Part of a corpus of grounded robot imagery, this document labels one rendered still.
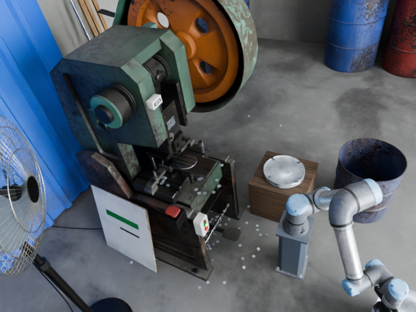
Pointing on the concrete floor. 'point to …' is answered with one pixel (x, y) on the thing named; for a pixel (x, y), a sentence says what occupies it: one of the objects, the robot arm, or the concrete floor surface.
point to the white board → (125, 227)
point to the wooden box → (306, 186)
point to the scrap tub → (371, 171)
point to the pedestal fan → (25, 193)
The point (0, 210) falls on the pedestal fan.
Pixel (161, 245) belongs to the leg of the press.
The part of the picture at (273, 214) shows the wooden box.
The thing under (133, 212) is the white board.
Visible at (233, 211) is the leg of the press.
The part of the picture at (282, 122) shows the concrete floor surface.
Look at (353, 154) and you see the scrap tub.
